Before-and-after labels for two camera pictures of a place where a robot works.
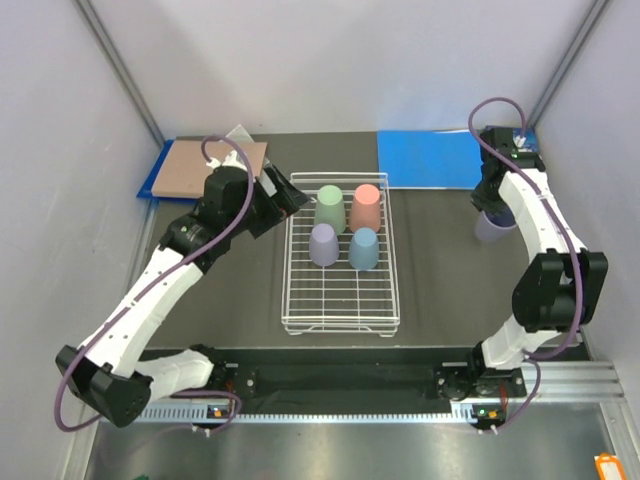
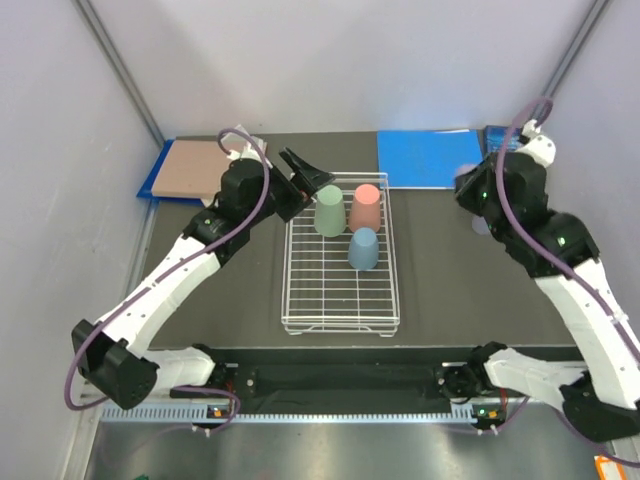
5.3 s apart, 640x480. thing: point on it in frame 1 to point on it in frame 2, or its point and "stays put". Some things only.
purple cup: [324, 246] to [464, 169]
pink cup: [365, 208] stays put
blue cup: [363, 250] stays put
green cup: [329, 208] stays put
